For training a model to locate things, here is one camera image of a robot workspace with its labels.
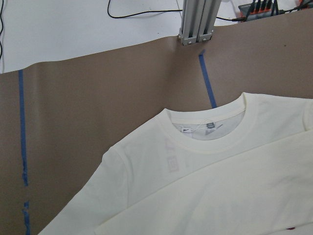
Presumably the cream long-sleeve Twinkle shirt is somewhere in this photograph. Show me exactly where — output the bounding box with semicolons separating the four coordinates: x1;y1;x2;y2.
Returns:
42;93;313;235

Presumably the orange black USB hub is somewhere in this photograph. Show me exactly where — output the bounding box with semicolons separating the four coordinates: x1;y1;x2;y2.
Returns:
238;0;284;22

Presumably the aluminium frame post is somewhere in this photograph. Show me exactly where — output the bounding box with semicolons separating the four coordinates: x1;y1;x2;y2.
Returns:
179;0;221;46

